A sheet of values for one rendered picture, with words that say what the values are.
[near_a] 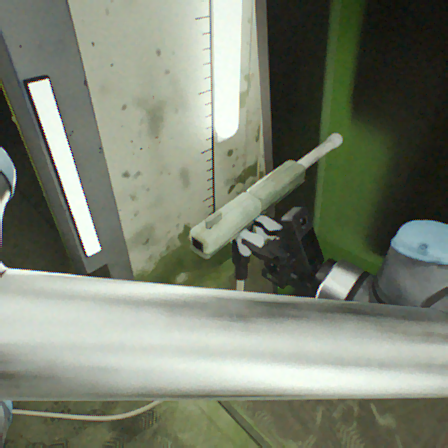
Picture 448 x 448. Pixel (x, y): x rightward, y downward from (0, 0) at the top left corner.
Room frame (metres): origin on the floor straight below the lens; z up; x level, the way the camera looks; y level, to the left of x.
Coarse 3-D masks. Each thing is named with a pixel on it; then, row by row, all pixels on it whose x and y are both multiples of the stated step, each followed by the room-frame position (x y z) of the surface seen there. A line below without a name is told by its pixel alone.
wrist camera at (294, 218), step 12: (288, 216) 0.45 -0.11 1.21; (300, 216) 0.45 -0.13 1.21; (288, 228) 0.44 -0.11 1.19; (300, 228) 0.44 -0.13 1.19; (312, 228) 0.45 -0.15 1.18; (288, 240) 0.44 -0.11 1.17; (300, 240) 0.43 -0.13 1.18; (312, 240) 0.44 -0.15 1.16; (300, 252) 0.42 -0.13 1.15; (312, 252) 0.43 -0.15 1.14; (300, 264) 0.42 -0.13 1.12; (312, 264) 0.42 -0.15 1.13
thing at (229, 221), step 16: (320, 144) 0.76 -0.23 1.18; (336, 144) 0.77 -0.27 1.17; (288, 160) 0.67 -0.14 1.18; (304, 160) 0.69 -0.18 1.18; (272, 176) 0.61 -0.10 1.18; (288, 176) 0.61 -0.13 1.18; (256, 192) 0.56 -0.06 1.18; (272, 192) 0.56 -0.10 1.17; (288, 192) 0.61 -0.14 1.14; (224, 208) 0.51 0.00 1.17; (240, 208) 0.51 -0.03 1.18; (256, 208) 0.52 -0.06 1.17; (208, 224) 0.46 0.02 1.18; (224, 224) 0.47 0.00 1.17; (240, 224) 0.49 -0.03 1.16; (192, 240) 0.45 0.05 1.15; (208, 240) 0.43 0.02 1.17; (224, 240) 0.46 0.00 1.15; (208, 256) 0.43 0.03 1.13; (240, 256) 0.51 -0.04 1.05; (240, 272) 0.52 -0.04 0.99
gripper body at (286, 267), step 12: (276, 240) 0.47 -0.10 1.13; (276, 252) 0.44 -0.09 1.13; (288, 252) 0.44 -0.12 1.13; (264, 264) 0.47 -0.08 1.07; (276, 264) 0.45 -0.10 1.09; (288, 264) 0.43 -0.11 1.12; (324, 264) 0.41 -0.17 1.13; (264, 276) 0.46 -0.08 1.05; (276, 276) 0.44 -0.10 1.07; (288, 276) 0.43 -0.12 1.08; (300, 276) 0.43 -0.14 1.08; (312, 276) 0.41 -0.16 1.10; (324, 276) 0.39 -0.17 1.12; (300, 288) 0.42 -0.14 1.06; (312, 288) 0.39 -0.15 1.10
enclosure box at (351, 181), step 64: (256, 0) 0.73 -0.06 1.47; (320, 0) 0.93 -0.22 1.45; (384, 0) 0.94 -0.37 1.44; (320, 64) 0.96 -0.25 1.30; (384, 64) 0.95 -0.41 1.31; (320, 128) 1.02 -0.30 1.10; (384, 128) 0.95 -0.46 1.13; (320, 192) 1.10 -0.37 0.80; (384, 192) 0.95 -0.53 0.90; (384, 256) 0.96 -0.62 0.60
